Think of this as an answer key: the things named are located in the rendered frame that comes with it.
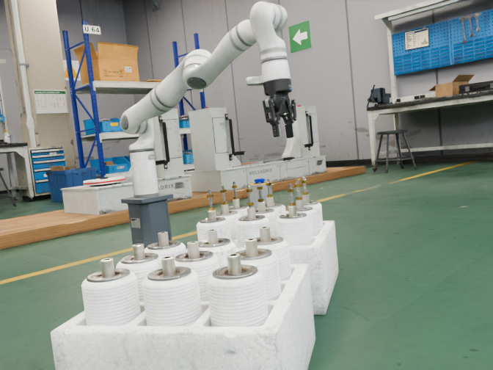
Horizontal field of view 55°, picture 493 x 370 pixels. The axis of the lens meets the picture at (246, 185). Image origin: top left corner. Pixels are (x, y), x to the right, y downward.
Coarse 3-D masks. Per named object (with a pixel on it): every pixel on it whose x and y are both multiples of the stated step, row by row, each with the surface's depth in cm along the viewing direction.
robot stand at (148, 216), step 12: (132, 204) 178; (144, 204) 175; (156, 204) 177; (132, 216) 179; (144, 216) 175; (156, 216) 177; (168, 216) 182; (132, 228) 180; (144, 228) 176; (156, 228) 177; (168, 228) 181; (132, 240) 181; (144, 240) 176; (156, 240) 177
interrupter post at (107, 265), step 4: (104, 260) 85; (108, 260) 84; (112, 260) 85; (104, 264) 84; (108, 264) 84; (112, 264) 84; (104, 268) 84; (108, 268) 84; (112, 268) 84; (104, 272) 84; (108, 272) 84; (112, 272) 84; (104, 276) 84; (108, 276) 84; (112, 276) 84
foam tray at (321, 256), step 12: (324, 228) 146; (324, 240) 132; (300, 252) 123; (312, 252) 123; (324, 252) 130; (336, 252) 158; (312, 264) 123; (324, 264) 128; (336, 264) 155; (312, 276) 123; (324, 276) 127; (336, 276) 153; (312, 288) 124; (324, 288) 125; (324, 300) 124; (324, 312) 123
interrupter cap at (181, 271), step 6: (156, 270) 84; (162, 270) 84; (180, 270) 83; (186, 270) 82; (150, 276) 81; (156, 276) 80; (162, 276) 81; (168, 276) 81; (174, 276) 79; (180, 276) 79
